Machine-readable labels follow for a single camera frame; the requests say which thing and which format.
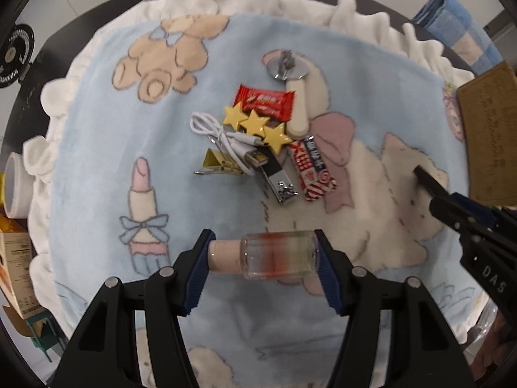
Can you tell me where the green metal stand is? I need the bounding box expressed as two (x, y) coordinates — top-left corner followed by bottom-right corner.
(26, 314), (67, 362)

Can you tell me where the yellow star hair clip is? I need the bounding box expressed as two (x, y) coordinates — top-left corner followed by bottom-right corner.
(223, 102), (294, 152)

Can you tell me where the yellow binder clip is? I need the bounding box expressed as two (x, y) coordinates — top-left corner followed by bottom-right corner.
(193, 148), (245, 176)

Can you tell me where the white usb cable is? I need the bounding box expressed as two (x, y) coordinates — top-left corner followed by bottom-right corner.
(190, 112), (269, 176)

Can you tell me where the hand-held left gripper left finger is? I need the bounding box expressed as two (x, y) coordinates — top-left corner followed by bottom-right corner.
(57, 229), (216, 388)

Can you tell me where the silver nail clipper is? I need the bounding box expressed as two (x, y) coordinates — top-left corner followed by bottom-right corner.
(258, 157), (300, 207)

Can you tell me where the brown wicker basket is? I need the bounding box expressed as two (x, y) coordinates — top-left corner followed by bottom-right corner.
(456, 61), (517, 207)

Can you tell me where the white tape roll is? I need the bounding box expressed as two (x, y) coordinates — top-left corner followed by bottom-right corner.
(3, 151), (33, 219)

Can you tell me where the clear glass bottle with cork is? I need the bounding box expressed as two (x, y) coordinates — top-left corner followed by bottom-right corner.
(208, 230), (322, 281)

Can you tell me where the yellow printed cardboard box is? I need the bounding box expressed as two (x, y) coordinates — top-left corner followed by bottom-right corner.
(0, 172), (49, 320)

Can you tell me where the red white striped candy packet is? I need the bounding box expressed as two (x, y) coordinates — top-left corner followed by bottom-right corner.
(288, 135), (338, 203)

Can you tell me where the blue printed blanket white frill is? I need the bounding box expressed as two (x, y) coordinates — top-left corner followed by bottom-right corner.
(22, 0), (497, 388)

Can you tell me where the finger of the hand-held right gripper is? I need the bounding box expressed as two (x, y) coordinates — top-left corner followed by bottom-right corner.
(413, 164), (501, 237)

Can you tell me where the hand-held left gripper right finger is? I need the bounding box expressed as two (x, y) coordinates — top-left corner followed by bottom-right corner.
(313, 229), (475, 388)

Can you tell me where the small black fan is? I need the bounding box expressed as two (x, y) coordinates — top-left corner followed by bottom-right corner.
(0, 23), (35, 89)

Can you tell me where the blue checkered folded blanket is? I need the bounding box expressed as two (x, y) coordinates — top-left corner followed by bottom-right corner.
(410, 0), (503, 75)

